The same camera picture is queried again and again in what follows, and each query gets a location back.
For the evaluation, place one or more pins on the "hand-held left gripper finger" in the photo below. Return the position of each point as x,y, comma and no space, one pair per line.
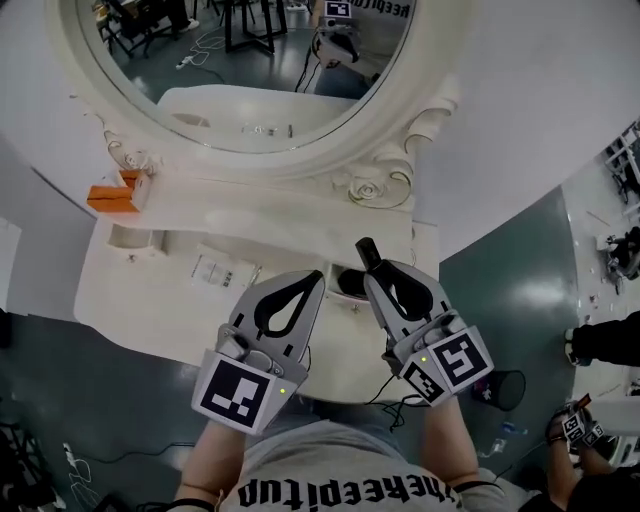
307,320
250,302

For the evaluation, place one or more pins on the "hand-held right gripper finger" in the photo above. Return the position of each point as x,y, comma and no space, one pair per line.
434,292
382,305

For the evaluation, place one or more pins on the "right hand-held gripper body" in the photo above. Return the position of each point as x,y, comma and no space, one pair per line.
457,362

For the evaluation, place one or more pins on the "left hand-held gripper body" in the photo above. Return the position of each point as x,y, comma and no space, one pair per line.
235,392

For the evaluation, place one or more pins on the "white vanity drawer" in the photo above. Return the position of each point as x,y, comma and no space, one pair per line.
334,295
132,240

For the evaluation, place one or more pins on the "black oval makeup case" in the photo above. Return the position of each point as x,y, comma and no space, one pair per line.
351,281

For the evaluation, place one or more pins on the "person's right forearm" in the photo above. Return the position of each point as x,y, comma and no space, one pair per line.
450,440

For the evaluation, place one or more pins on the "person's left forearm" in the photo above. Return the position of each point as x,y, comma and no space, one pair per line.
210,460

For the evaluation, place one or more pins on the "white vanity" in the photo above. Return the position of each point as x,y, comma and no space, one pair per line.
280,225

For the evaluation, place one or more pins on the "white paper leaflet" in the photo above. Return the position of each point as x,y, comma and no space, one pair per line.
220,271

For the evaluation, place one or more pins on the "black mesh waste bin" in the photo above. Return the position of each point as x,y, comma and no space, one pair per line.
502,391

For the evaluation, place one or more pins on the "blue jeans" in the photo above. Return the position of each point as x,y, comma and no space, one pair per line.
345,412

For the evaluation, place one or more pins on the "grey printed t-shirt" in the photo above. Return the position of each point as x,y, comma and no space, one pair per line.
340,470

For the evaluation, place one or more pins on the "orange tissue box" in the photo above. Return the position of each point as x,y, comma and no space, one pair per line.
112,197

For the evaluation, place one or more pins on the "black equipment pile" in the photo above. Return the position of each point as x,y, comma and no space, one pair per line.
625,255

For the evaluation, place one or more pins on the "oval white framed mirror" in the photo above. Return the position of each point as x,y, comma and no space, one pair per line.
260,75

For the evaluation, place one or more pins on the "white metal rack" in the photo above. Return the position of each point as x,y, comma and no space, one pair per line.
625,155

